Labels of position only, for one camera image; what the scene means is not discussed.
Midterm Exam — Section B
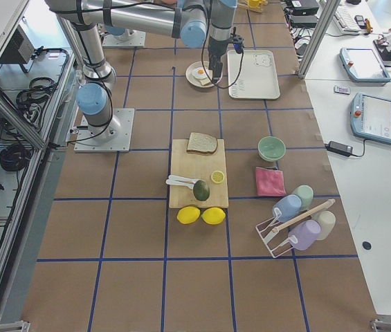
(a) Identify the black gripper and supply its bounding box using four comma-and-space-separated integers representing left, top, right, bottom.
208, 37, 224, 77

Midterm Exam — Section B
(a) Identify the bread slice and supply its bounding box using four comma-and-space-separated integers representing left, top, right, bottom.
186, 132, 218, 154
194, 78, 212, 87

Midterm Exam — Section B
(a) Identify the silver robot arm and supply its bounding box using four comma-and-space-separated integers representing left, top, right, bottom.
46, 1, 243, 98

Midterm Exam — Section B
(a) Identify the cream round plate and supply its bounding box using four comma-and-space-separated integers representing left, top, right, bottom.
185, 60, 214, 89

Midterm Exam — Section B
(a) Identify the bread slice on plate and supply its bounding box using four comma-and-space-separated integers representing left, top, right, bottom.
194, 78, 212, 87

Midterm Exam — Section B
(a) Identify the fried egg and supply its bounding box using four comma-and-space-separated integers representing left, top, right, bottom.
192, 67, 208, 81

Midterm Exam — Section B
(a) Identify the cream bear tray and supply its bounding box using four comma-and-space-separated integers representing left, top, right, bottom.
227, 50, 280, 100

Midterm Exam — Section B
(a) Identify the green bowl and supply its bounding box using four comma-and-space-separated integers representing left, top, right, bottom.
257, 136, 286, 162

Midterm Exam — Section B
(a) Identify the wooden cutting board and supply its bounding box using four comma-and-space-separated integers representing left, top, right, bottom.
169, 139, 229, 208

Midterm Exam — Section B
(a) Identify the lemon half slice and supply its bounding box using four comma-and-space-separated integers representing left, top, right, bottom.
210, 170, 226, 184

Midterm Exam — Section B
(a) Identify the white plastic fork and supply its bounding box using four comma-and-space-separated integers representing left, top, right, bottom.
168, 174, 199, 184

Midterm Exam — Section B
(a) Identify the white plastic spoon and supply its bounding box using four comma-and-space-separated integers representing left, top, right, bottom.
165, 179, 194, 190

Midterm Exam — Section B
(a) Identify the avocado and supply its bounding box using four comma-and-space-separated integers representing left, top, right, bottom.
192, 180, 210, 201

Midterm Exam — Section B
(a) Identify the pink cloth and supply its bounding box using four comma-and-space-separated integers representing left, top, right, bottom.
255, 167, 286, 197

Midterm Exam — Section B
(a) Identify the far teach pendant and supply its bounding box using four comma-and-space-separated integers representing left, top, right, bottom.
339, 48, 391, 84

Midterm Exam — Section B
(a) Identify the teach pendant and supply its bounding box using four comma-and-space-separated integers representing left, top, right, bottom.
349, 93, 391, 145
339, 48, 391, 84

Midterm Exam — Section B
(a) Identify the black power adapter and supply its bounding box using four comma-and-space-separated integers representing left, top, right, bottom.
325, 140, 353, 157

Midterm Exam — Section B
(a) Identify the right whole lemon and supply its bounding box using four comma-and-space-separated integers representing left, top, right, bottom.
201, 207, 226, 225

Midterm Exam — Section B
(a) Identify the whole lemon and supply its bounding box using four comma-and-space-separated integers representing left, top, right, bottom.
201, 207, 226, 225
176, 206, 201, 225

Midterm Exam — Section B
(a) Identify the left whole lemon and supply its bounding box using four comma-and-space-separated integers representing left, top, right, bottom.
176, 206, 201, 225

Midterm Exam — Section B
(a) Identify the near teach pendant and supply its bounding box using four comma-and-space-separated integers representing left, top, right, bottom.
349, 93, 391, 145

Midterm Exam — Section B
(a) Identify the green cup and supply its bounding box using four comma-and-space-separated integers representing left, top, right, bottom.
292, 185, 313, 211

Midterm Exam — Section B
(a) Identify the blue cup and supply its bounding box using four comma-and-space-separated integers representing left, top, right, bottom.
273, 194, 302, 223

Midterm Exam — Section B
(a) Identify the cream cup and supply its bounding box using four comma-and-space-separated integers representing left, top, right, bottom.
311, 210, 336, 241

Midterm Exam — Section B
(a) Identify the purple cup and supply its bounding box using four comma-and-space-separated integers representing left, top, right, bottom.
288, 219, 321, 250

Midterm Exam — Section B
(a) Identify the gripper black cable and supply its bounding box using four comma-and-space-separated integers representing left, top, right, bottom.
200, 27, 246, 90

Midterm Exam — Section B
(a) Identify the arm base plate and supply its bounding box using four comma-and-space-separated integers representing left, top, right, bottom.
102, 30, 146, 48
74, 108, 135, 153

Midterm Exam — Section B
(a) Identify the white wire cup rack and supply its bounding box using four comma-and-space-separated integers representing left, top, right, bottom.
255, 199, 336, 259

